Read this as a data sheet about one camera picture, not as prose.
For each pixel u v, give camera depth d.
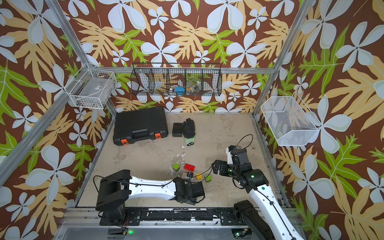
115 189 0.48
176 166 0.88
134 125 1.01
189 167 0.91
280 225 0.41
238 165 0.57
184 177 0.88
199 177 0.86
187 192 0.61
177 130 1.05
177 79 0.98
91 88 0.86
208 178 0.84
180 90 0.94
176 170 0.90
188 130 1.07
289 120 0.80
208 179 0.84
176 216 0.75
